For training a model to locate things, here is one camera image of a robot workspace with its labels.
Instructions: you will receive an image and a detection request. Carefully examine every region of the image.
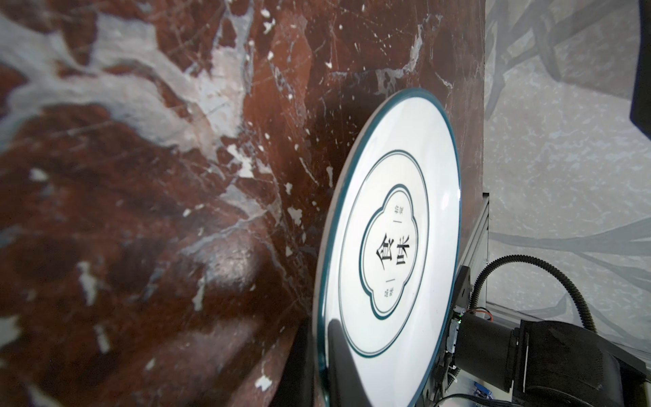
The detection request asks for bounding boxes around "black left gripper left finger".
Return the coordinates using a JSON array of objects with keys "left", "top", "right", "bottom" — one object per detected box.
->
[{"left": 270, "top": 318, "right": 315, "bottom": 407}]

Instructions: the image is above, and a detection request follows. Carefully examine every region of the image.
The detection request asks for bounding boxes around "white plate green rim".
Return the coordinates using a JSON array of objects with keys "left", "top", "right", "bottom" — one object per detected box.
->
[{"left": 312, "top": 88, "right": 462, "bottom": 406}]

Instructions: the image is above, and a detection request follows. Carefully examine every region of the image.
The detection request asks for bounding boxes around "aluminium frame rail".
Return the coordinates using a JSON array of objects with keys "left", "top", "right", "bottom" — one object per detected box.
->
[{"left": 448, "top": 193, "right": 490, "bottom": 326}]

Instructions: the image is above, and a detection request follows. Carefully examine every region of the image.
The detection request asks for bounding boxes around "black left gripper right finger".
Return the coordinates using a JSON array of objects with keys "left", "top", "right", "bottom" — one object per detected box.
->
[{"left": 327, "top": 320, "right": 371, "bottom": 406}]

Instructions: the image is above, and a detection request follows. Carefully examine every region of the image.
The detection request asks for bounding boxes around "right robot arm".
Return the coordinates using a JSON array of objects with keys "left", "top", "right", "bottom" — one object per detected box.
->
[{"left": 454, "top": 313, "right": 650, "bottom": 406}]

